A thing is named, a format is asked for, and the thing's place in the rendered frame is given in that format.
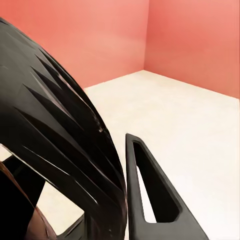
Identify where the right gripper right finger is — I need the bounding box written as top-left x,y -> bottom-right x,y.
125,133 -> 210,240

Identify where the electric kettle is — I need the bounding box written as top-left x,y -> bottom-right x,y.
0,17 -> 128,240

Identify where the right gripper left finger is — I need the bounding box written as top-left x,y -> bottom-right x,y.
0,154 -> 46,240

